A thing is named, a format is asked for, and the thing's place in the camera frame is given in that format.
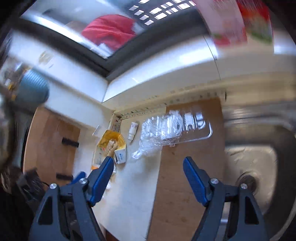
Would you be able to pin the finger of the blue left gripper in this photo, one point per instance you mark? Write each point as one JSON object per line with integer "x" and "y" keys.
{"x": 81, "y": 175}

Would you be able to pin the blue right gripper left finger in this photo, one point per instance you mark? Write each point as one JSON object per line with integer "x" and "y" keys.
{"x": 98, "y": 180}

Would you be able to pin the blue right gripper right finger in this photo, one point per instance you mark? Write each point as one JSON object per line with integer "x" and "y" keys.
{"x": 198, "y": 180}

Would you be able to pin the white atomy box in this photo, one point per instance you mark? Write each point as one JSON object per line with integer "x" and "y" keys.
{"x": 120, "y": 156}

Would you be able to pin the loofah sponge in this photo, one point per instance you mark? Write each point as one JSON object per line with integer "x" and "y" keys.
{"x": 110, "y": 148}

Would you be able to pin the clear plastic packaging tray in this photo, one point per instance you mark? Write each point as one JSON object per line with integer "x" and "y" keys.
{"x": 175, "y": 127}

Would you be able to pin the orange yellow snack bag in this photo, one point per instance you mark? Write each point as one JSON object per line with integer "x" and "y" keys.
{"x": 95, "y": 166}

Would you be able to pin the wooden cutting board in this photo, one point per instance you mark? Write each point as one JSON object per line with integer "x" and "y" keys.
{"x": 44, "y": 149}

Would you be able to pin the small white yogurt bottle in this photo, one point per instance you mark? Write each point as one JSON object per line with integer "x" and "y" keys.
{"x": 132, "y": 131}

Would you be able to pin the stainless steel sink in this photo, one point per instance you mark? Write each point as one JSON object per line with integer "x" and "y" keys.
{"x": 260, "y": 150}

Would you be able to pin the teal utensil holder cup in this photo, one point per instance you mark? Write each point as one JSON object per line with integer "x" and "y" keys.
{"x": 33, "y": 90}

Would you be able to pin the pink detergent refill pouch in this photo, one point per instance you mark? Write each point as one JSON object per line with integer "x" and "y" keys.
{"x": 224, "y": 22}

